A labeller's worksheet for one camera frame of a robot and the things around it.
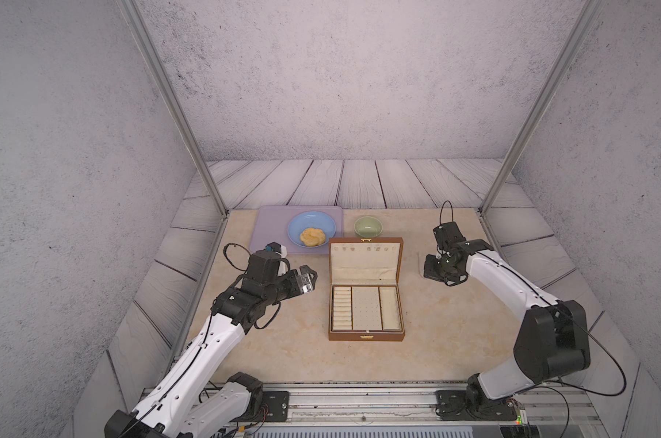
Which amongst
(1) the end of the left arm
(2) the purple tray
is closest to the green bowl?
(2) the purple tray

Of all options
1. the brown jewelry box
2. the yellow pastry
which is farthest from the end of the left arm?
the yellow pastry

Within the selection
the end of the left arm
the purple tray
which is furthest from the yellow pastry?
the end of the left arm

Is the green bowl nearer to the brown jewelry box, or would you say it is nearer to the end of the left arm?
the brown jewelry box

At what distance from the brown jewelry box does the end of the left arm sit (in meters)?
0.20

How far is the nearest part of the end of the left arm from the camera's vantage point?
0.67 m

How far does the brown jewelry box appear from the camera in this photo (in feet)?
2.76

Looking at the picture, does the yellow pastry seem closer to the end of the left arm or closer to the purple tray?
the purple tray

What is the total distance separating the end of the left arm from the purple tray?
1.21 ft

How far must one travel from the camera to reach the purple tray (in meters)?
1.09

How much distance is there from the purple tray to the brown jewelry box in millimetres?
193

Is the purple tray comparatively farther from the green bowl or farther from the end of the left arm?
the end of the left arm

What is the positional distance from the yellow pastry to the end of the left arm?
365 millimetres

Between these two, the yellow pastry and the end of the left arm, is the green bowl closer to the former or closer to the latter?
the yellow pastry

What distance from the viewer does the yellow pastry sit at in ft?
3.51
